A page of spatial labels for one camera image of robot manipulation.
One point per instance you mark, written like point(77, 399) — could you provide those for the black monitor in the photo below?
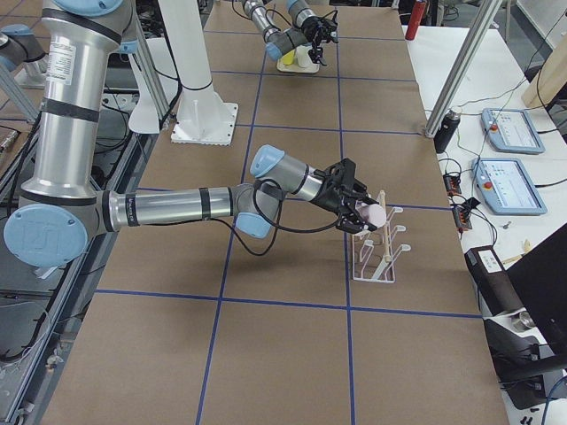
point(539, 279)

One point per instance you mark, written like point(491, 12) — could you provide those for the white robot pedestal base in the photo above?
point(202, 116)

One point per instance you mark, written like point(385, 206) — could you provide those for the yellow plastic cup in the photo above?
point(288, 58)

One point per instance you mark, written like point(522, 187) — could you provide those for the white wire cup rack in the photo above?
point(373, 254)

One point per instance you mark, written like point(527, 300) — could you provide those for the black water bottle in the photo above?
point(448, 126)

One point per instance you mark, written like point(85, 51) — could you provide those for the pink plastic cup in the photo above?
point(373, 215)

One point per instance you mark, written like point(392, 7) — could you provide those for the pale green plastic cup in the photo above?
point(303, 60)

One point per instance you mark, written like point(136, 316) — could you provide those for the red bottle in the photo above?
point(415, 20)

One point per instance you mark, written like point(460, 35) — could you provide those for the teach pendant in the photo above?
point(506, 187)
point(511, 131)

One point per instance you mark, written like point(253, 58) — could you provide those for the lower teach pendant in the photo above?
point(506, 187)

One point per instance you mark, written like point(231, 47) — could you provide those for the aluminium frame post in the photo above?
point(478, 28)

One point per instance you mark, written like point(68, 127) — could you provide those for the black computer box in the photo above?
point(495, 293)

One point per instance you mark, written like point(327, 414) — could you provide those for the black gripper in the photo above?
point(328, 200)
point(315, 34)

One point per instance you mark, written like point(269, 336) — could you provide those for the cream serving tray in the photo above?
point(313, 68)

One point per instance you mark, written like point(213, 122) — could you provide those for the upper teach pendant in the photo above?
point(511, 131)

